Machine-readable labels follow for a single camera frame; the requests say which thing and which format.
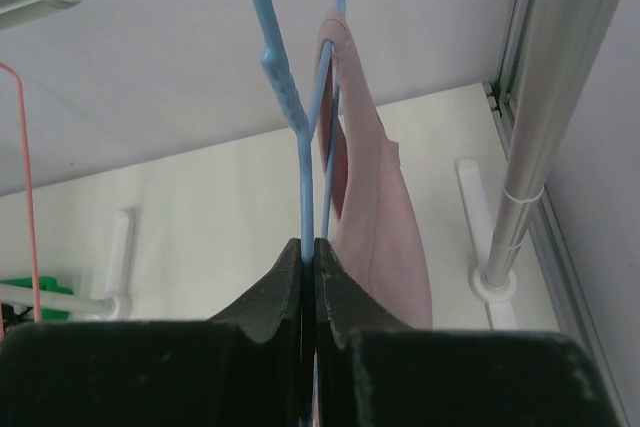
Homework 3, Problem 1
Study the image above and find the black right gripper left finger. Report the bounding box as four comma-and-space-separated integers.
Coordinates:
1, 239, 308, 426

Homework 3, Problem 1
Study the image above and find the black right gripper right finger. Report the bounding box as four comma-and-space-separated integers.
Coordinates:
314, 239, 619, 426

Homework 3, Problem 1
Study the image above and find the mauve tank top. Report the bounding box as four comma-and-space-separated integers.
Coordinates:
317, 8, 433, 329

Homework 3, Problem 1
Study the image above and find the blue wire hanger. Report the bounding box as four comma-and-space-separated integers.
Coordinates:
252, 0, 333, 426

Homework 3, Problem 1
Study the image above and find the green plastic bin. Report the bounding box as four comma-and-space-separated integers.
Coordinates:
0, 274, 76, 323

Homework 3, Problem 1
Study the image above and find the pink wire hanger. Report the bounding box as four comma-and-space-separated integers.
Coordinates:
1, 63, 42, 323

